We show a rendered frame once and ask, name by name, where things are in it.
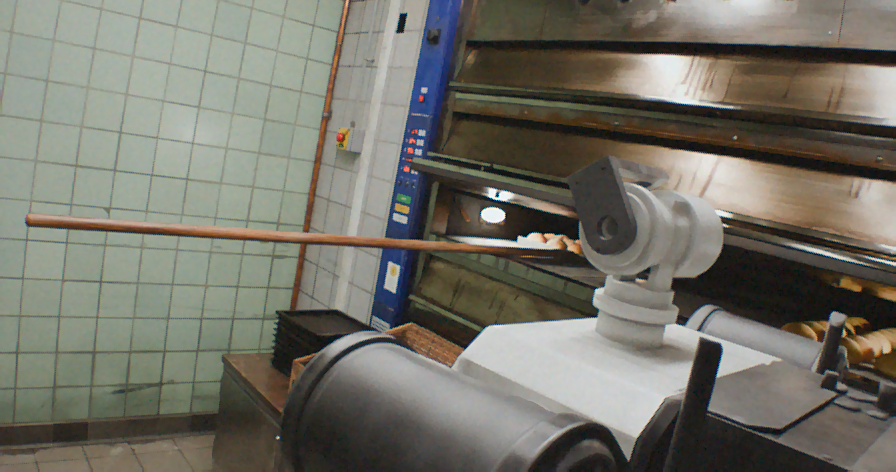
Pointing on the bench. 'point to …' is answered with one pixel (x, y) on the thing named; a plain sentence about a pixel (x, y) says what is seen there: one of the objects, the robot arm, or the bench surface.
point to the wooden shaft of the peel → (268, 235)
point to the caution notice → (392, 277)
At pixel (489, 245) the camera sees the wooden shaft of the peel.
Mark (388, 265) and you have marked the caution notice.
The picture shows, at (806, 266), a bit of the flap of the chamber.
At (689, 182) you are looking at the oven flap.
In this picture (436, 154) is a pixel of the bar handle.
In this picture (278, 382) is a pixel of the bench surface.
